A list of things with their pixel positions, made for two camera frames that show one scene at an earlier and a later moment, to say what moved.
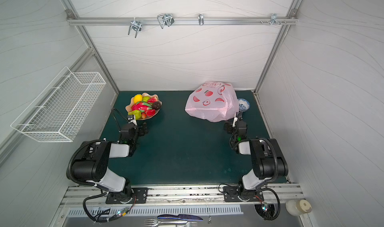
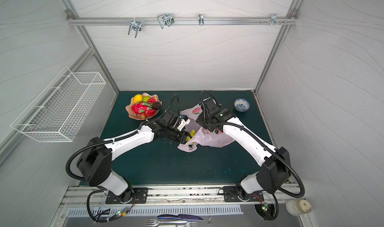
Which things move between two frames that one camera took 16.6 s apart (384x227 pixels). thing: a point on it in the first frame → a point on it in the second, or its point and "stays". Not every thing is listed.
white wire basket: x=58 y=112 stays
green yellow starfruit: x=136 y=113 → x=192 y=134
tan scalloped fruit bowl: x=129 y=108 stays
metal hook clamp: x=135 y=24 stays
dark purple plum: x=156 y=105 stays
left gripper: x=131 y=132 → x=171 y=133
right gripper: x=237 y=124 → x=202 y=122
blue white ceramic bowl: x=243 y=104 stays
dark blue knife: x=182 y=216 stays
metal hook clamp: x=274 y=19 stays
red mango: x=150 y=112 stays
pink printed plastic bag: x=216 y=101 → x=218 y=138
